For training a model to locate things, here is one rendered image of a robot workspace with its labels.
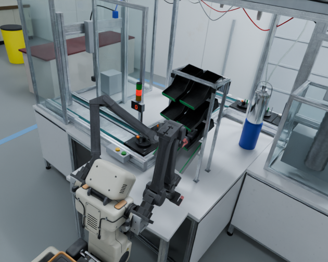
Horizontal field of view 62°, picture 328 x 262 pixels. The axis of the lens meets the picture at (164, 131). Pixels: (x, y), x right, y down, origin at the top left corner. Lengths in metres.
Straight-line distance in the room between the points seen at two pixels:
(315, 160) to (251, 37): 3.46
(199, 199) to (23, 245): 1.69
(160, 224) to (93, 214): 0.52
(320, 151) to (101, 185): 1.55
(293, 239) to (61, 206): 2.24
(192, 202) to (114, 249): 0.63
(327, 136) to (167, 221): 1.24
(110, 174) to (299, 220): 1.64
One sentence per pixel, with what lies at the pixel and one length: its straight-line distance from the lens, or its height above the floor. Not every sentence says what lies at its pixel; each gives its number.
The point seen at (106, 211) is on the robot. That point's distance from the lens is 1.41.
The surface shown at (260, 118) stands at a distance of 2.50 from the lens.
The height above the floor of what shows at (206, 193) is 0.86.
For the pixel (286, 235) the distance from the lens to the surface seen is 2.65.
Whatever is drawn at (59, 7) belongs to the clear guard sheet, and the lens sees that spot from 3.05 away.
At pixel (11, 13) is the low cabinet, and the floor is 0.74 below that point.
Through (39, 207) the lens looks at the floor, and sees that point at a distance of 3.21.
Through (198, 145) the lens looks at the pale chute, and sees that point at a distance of 2.01.
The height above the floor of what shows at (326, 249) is 0.51.
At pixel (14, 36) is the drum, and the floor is 0.61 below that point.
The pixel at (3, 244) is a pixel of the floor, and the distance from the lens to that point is 3.01.
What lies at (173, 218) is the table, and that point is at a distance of 1.87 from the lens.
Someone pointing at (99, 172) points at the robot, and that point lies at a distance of 1.42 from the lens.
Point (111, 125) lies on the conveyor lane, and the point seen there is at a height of 0.92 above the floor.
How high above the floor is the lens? 2.29
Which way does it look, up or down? 32 degrees down
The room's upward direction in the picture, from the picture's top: 6 degrees clockwise
